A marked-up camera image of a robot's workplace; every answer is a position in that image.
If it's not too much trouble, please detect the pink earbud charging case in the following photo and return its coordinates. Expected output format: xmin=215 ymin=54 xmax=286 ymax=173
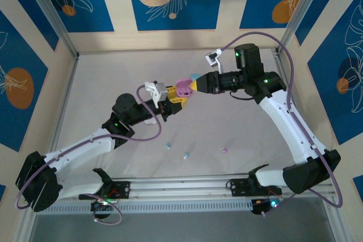
xmin=175 ymin=77 xmax=195 ymax=98

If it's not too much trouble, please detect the black control board with LED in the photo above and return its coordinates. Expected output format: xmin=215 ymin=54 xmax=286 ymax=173
xmin=90 ymin=199 xmax=113 ymax=220
xmin=251 ymin=198 xmax=281 ymax=216

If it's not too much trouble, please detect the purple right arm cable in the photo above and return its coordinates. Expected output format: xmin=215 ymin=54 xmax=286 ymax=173
xmin=220 ymin=31 xmax=343 ymax=217

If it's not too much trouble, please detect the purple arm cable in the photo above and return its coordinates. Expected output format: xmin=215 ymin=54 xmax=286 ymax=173
xmin=220 ymin=31 xmax=343 ymax=217
xmin=14 ymin=84 xmax=163 ymax=225

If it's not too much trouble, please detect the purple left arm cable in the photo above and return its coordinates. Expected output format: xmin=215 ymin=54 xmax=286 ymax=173
xmin=14 ymin=84 xmax=163 ymax=225

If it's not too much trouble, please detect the aluminium side rail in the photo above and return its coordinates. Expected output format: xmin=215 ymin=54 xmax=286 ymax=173
xmin=15 ymin=54 xmax=79 ymax=242
xmin=272 ymin=49 xmax=345 ymax=242

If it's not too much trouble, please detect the aluminium frame post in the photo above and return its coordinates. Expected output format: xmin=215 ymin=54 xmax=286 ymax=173
xmin=275 ymin=0 xmax=327 ymax=56
xmin=19 ymin=0 xmax=80 ymax=59

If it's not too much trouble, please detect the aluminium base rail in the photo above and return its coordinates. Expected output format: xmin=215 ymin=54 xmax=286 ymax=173
xmin=24 ymin=172 xmax=335 ymax=205

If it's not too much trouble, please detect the grey slotted cable duct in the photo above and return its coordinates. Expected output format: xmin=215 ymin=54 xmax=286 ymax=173
xmin=36 ymin=198 xmax=254 ymax=215

